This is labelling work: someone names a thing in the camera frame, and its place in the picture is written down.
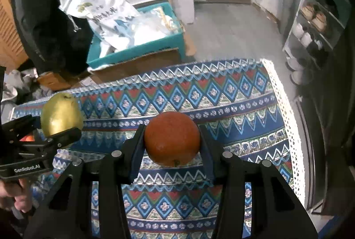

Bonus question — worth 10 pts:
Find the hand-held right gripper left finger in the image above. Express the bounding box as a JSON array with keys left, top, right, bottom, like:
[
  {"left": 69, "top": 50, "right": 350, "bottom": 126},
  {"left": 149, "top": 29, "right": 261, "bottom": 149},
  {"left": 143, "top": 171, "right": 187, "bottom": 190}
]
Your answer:
[{"left": 24, "top": 124, "right": 146, "bottom": 239}]

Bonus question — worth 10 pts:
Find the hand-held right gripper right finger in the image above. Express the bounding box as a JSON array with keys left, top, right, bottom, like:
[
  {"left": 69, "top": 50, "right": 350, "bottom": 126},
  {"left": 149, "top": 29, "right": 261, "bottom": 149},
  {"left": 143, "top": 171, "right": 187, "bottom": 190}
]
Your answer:
[{"left": 198, "top": 125, "right": 319, "bottom": 239}]

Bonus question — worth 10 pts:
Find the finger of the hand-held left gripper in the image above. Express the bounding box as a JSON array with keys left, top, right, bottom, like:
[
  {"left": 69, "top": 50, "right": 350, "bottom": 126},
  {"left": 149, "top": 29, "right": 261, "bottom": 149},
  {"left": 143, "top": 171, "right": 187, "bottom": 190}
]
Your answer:
[
  {"left": 0, "top": 115, "right": 39, "bottom": 143},
  {"left": 46, "top": 127, "right": 83, "bottom": 150}
]

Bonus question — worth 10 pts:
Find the green pear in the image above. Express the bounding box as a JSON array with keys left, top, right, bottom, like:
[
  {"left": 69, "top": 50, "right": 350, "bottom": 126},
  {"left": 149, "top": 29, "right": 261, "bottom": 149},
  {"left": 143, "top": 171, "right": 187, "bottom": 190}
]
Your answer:
[{"left": 41, "top": 93, "right": 84, "bottom": 137}]

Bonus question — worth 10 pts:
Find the orange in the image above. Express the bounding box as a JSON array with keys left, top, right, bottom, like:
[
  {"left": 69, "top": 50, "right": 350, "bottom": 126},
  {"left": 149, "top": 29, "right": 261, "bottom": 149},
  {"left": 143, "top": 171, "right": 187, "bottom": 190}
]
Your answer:
[{"left": 144, "top": 112, "right": 201, "bottom": 167}]

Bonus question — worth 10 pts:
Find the person's left hand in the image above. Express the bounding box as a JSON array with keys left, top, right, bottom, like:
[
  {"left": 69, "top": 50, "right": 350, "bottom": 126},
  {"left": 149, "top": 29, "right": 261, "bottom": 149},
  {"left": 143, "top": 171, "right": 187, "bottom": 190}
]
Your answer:
[{"left": 0, "top": 176, "right": 32, "bottom": 211}]

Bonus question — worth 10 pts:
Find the white sweatshirt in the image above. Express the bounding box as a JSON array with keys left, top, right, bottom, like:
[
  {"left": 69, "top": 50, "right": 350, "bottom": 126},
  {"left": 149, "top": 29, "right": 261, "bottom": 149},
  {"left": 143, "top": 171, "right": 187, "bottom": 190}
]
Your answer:
[{"left": 0, "top": 69, "right": 54, "bottom": 107}]

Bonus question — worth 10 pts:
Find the blue patterned tablecloth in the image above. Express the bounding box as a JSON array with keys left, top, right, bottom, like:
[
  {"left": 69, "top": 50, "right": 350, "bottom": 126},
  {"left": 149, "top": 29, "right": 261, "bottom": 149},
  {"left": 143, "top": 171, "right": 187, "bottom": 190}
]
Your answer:
[{"left": 10, "top": 58, "right": 307, "bottom": 239}]

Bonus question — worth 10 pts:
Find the small brown cardboard box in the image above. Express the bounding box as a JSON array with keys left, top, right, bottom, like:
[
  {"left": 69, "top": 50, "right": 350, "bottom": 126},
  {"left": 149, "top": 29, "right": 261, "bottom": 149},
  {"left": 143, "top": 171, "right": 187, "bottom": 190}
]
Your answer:
[{"left": 37, "top": 72, "right": 73, "bottom": 91}]

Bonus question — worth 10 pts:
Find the wooden louvered cabinet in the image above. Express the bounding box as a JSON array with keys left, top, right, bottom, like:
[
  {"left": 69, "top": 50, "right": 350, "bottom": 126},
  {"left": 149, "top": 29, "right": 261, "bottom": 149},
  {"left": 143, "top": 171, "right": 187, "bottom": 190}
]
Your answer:
[{"left": 0, "top": 0, "right": 30, "bottom": 74}]

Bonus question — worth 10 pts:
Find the teal box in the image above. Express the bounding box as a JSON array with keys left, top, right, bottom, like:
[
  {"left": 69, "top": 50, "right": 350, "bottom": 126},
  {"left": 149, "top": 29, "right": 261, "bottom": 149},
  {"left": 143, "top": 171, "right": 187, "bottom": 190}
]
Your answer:
[{"left": 86, "top": 2, "right": 185, "bottom": 68}]

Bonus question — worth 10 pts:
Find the dark hanging coat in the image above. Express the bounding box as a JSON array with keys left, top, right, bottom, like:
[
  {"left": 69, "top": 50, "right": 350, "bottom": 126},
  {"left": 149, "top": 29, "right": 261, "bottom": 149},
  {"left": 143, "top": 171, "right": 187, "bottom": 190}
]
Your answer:
[{"left": 11, "top": 0, "right": 118, "bottom": 76}]

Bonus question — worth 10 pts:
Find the clear plastic bag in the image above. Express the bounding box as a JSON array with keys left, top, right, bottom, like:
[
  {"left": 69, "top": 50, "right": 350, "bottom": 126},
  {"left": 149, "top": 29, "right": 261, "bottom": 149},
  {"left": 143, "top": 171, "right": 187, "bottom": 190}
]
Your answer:
[{"left": 130, "top": 8, "right": 181, "bottom": 46}]

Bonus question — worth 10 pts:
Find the white blue printed bag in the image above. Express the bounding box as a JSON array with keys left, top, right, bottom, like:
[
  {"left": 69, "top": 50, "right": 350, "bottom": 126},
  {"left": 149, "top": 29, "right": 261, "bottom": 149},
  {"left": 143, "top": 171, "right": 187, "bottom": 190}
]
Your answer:
[{"left": 59, "top": 0, "right": 141, "bottom": 51}]

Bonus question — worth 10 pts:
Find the pair of white shoes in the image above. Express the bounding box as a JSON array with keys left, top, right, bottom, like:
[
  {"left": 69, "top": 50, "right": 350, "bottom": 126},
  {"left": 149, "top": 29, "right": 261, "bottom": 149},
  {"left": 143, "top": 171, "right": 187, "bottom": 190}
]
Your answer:
[{"left": 293, "top": 23, "right": 314, "bottom": 47}]

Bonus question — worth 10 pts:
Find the pair of brown shoes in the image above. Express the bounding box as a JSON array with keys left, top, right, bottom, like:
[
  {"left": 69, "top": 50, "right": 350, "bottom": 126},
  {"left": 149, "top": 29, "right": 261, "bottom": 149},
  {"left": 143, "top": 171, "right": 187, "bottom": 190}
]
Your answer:
[{"left": 300, "top": 4, "right": 327, "bottom": 32}]

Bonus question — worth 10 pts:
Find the shoe rack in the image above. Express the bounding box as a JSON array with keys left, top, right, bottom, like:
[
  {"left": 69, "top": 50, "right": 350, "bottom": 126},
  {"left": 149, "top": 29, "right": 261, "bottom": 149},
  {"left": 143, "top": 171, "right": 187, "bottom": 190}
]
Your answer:
[{"left": 282, "top": 0, "right": 353, "bottom": 85}]

